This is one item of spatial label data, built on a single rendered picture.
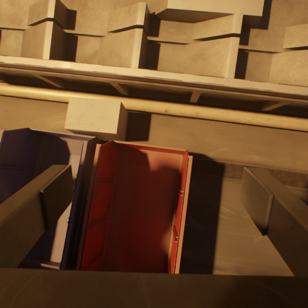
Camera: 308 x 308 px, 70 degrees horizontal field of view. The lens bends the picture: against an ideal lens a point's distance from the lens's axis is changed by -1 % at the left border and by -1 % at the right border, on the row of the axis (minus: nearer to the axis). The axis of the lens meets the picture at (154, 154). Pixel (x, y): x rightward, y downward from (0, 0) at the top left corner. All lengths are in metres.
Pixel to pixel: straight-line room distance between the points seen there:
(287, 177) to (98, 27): 0.56
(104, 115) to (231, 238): 0.42
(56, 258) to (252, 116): 0.60
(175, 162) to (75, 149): 0.27
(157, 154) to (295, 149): 0.35
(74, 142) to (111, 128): 0.14
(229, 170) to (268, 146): 0.12
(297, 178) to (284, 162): 0.05
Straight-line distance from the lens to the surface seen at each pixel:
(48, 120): 0.69
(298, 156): 0.66
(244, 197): 0.17
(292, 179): 0.66
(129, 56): 0.45
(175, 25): 0.50
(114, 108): 0.52
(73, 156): 0.63
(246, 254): 0.63
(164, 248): 0.60
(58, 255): 0.67
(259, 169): 0.17
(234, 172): 0.60
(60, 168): 0.16
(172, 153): 0.56
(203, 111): 0.58
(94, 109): 0.53
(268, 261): 0.65
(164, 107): 0.57
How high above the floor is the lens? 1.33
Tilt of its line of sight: 82 degrees down
